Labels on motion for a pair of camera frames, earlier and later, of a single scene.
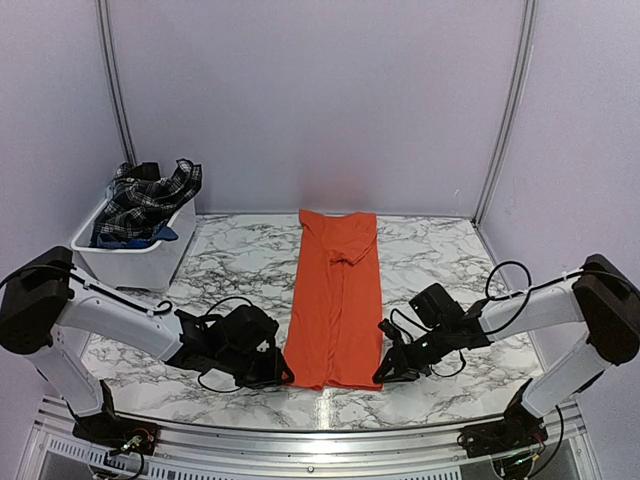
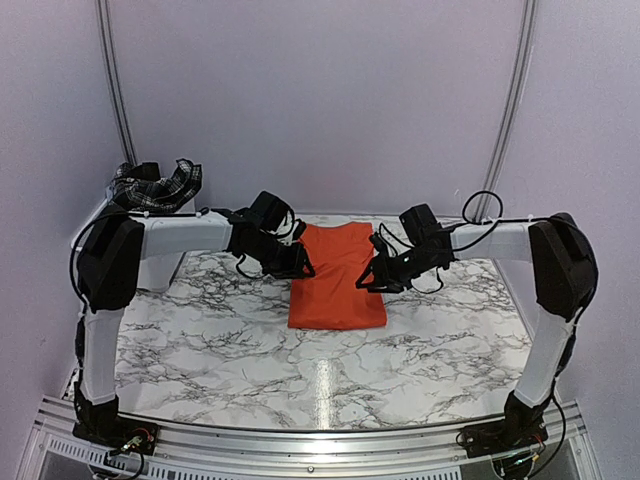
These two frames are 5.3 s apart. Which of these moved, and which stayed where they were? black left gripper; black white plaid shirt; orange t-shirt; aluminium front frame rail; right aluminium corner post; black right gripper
Moved: black right gripper; orange t-shirt; black left gripper
Stayed: right aluminium corner post; aluminium front frame rail; black white plaid shirt
